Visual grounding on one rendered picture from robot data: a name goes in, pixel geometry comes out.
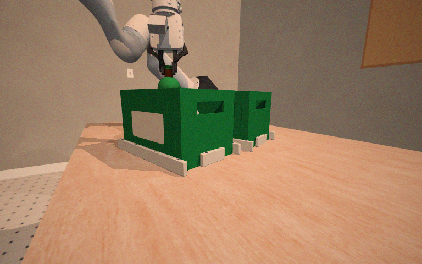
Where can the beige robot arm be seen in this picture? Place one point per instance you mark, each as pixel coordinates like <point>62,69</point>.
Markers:
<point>130,42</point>

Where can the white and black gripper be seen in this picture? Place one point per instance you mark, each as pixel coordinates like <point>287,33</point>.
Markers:
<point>171,42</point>

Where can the green crate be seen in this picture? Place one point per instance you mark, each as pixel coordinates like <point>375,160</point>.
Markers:
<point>251,115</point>
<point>166,120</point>

